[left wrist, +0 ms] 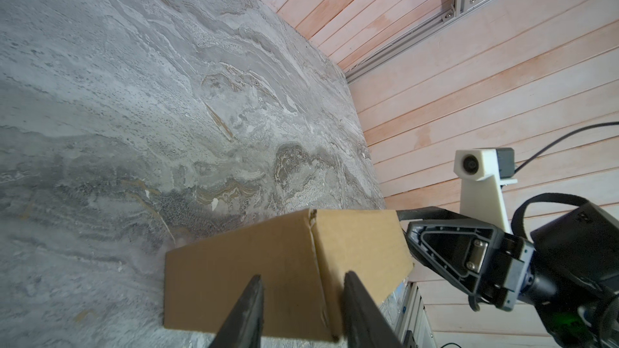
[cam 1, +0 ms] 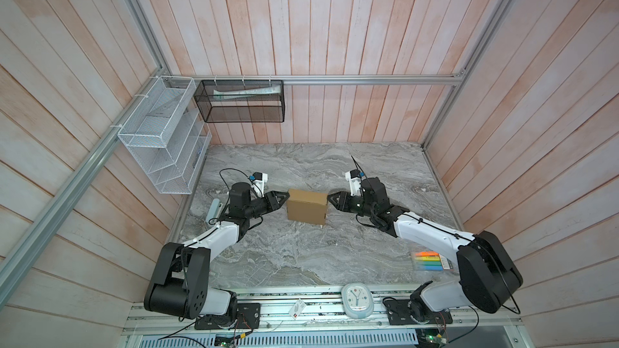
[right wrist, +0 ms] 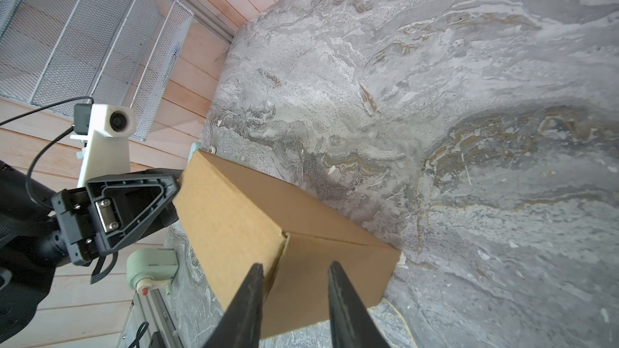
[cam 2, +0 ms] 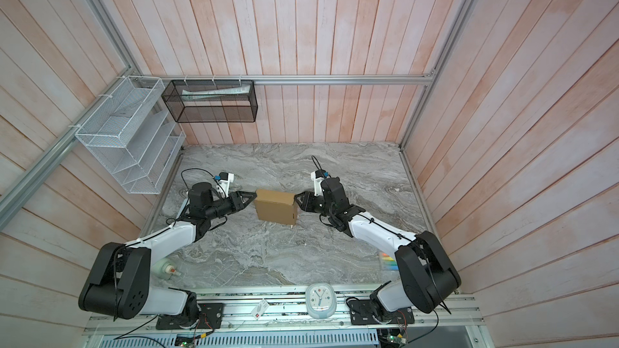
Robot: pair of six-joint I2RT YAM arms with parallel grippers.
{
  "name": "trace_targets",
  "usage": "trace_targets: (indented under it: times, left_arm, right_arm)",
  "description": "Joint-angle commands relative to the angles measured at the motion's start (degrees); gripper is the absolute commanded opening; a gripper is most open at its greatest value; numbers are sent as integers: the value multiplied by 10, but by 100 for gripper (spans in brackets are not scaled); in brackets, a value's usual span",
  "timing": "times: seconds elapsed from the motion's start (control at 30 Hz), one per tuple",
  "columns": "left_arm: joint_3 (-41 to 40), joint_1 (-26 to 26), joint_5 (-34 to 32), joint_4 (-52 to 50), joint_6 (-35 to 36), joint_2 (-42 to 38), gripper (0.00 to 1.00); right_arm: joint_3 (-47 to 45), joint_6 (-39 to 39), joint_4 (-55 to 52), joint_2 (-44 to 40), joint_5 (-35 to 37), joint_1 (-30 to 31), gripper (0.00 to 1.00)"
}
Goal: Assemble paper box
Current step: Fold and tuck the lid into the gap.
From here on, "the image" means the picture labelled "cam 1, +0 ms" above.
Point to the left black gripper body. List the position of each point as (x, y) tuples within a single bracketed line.
[(258, 206)]

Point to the brown cardboard box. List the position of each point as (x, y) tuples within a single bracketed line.
[(307, 207)]

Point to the white wire mesh shelf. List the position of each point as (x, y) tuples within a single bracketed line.
[(166, 137)]

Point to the white round clock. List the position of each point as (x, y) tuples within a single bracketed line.
[(358, 302)]

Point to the paper in black basket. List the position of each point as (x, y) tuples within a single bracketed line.
[(268, 93)]

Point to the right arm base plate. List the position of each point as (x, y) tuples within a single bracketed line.
[(407, 312)]

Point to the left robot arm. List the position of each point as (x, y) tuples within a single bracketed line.
[(180, 286)]

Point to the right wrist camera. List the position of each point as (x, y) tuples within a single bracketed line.
[(354, 178)]

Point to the black wire mesh basket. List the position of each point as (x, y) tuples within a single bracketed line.
[(238, 111)]

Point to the white paper tag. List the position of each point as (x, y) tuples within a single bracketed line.
[(297, 308)]

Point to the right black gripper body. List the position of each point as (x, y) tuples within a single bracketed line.
[(359, 207)]

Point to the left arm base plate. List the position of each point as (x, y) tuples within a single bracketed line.
[(244, 316)]

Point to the colourful marker pack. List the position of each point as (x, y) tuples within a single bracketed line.
[(431, 261)]

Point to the light blue small device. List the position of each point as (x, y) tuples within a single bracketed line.
[(214, 212)]

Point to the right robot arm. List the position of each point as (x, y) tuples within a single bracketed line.
[(488, 277)]

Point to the aluminium rail front frame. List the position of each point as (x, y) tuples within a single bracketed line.
[(324, 323)]

